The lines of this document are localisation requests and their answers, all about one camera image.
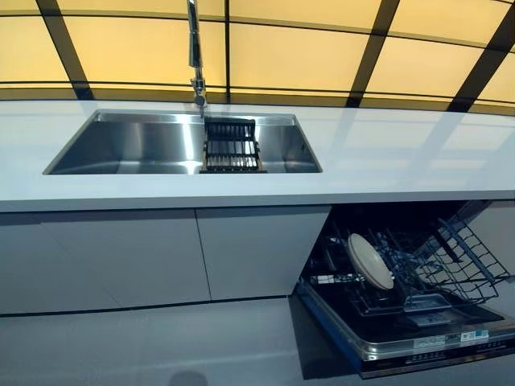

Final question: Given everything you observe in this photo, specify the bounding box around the cream round ceramic plate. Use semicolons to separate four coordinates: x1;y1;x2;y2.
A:
347;232;396;290

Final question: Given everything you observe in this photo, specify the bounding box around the built-in dishwasher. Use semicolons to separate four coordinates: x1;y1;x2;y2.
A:
295;199;515;381

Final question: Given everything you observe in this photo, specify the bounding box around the black dish drying rack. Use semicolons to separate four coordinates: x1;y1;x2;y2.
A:
199;117;270;175

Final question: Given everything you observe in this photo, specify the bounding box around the white glossy cabinet door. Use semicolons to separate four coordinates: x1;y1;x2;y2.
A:
462;199;515;262
195;204;333;302
0;207;212;315

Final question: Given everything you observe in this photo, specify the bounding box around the stainless steel sink basin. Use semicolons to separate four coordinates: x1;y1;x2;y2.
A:
42;108;324;176

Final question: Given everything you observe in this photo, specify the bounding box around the chrome pull-down kitchen faucet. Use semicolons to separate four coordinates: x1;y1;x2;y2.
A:
185;0;208;109

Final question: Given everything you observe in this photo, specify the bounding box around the grey detergent dispenser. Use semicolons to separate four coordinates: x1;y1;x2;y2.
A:
404;292;454;327

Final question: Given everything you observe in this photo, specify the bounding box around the white label sticker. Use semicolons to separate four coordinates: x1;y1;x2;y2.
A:
413;329;490;350

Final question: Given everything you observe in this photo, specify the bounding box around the dishwasher lower wire rack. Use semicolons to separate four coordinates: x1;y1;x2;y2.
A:
317;227;451;318

